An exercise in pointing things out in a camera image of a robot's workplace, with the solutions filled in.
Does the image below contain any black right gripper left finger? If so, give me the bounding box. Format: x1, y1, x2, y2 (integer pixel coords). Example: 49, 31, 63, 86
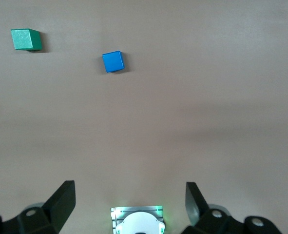
0, 180, 77, 234

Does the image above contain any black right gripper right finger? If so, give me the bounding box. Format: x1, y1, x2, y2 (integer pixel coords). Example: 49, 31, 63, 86
181, 181, 284, 234

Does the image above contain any blue wooden cube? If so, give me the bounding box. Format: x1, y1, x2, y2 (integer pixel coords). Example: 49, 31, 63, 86
102, 50, 124, 73

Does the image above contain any green wooden cube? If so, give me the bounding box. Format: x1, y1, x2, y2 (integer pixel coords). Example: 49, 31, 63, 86
10, 28, 42, 51

